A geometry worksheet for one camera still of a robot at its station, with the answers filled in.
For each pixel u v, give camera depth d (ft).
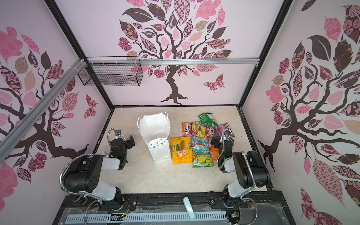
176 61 3.11
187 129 3.33
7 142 1.62
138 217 2.29
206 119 3.51
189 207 2.25
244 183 1.46
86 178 1.45
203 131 3.21
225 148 2.25
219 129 3.29
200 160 2.82
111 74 4.00
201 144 3.00
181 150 2.87
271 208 2.38
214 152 2.95
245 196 1.80
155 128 2.94
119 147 2.34
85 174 1.47
